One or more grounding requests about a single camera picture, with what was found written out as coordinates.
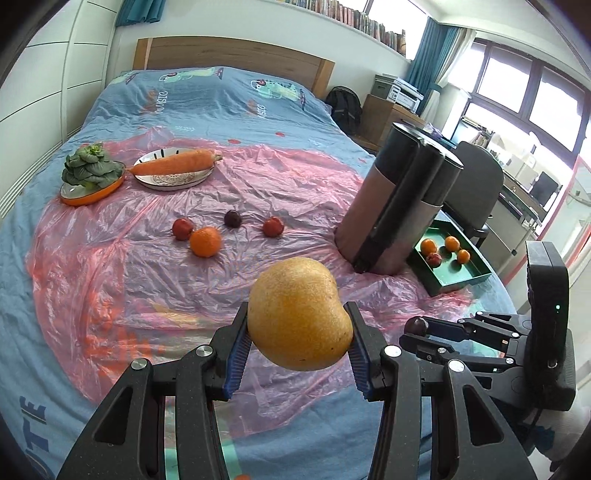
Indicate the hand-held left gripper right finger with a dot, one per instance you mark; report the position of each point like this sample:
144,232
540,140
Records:
362,364

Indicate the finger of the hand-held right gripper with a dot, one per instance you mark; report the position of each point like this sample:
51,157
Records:
425,346
485,327

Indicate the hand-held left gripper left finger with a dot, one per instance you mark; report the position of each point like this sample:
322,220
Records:
235,360

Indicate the dark plum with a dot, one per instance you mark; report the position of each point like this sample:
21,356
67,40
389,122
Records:
233,218
418,325

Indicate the green tray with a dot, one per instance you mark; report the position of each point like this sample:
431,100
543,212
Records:
443,279

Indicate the orange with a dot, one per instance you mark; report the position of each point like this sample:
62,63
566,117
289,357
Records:
451,242
463,255
206,242
428,244

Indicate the yellow mango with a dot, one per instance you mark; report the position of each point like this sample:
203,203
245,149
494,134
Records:
300,314

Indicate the red apple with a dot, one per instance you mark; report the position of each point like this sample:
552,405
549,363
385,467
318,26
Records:
183,228
273,226
433,259

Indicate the black monitor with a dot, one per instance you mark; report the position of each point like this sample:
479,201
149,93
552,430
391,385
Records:
545,187

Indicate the grey chair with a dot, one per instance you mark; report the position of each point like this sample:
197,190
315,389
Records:
475,180

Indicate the black and steel kettle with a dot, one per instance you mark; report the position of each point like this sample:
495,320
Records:
383,198

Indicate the computer monitor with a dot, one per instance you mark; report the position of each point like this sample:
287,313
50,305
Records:
461,131

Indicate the pink plastic sheet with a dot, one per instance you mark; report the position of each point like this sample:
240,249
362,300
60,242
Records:
286,180

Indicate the white patterned plate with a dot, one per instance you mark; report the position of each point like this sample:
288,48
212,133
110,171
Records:
175,182

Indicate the carrot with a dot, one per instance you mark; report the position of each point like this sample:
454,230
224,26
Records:
175,162

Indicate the brown framed window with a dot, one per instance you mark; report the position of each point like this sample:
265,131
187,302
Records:
508,74

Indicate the orange plate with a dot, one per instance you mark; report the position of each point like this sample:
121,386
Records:
87,199

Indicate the wooden drawer cabinet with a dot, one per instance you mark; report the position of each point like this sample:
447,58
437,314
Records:
383,117

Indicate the white sheer curtain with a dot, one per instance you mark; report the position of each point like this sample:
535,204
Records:
450,69

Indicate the white printer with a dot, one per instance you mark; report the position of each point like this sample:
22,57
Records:
404,94

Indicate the green bok choy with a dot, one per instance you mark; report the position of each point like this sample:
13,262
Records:
90,168

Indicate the black backpack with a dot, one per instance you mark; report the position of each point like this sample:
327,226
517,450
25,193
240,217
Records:
344,108

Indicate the teal curtain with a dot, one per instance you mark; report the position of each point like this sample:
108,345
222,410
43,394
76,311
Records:
429,55
138,9

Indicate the wooden headboard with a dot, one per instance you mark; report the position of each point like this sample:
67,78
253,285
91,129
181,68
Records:
231,57

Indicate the row of books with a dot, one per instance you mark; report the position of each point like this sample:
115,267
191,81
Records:
364,23

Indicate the white wardrobe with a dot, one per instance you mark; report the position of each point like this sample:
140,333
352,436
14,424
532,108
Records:
46,83

